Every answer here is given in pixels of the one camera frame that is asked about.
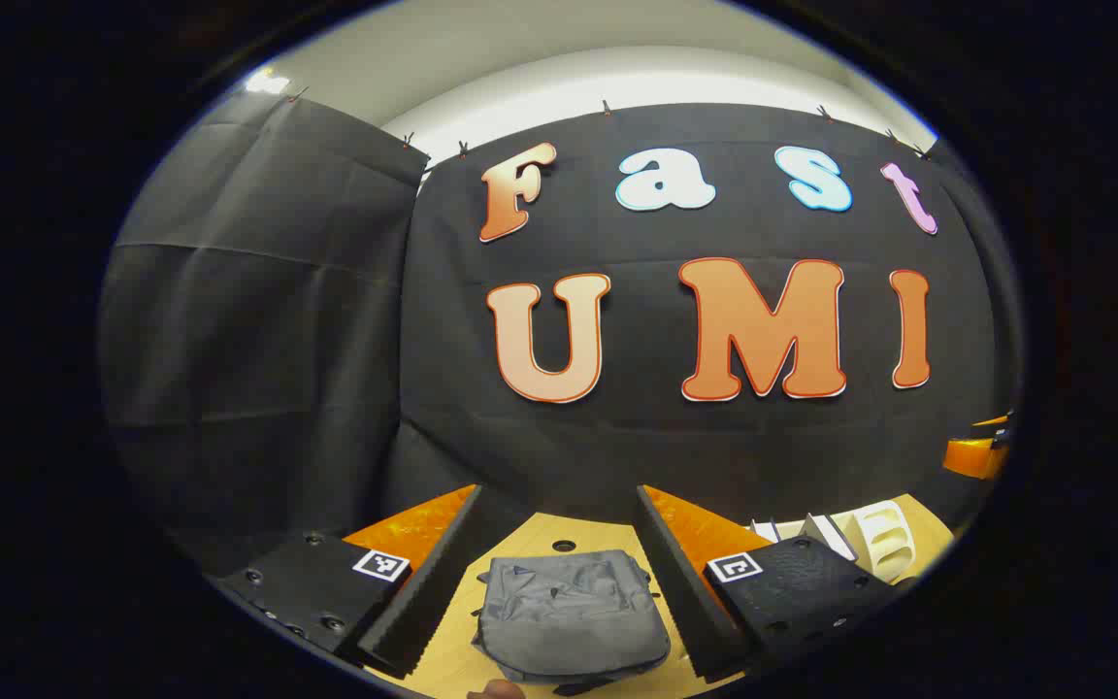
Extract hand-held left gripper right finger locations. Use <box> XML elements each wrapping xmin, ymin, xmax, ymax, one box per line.
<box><xmin>637</xmin><ymin>484</ymin><xmax>895</xmax><ymax>683</ymax></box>

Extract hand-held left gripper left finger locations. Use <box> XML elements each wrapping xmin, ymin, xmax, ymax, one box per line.
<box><xmin>213</xmin><ymin>484</ymin><xmax>507</xmax><ymax>679</ymax></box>

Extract grey schoolbag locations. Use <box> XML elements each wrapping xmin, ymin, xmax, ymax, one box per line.
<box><xmin>470</xmin><ymin>549</ymin><xmax>674</xmax><ymax>695</ymax></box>

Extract white bookshelf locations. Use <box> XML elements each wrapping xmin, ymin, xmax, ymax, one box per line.
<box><xmin>748</xmin><ymin>498</ymin><xmax>919</xmax><ymax>585</ymax></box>

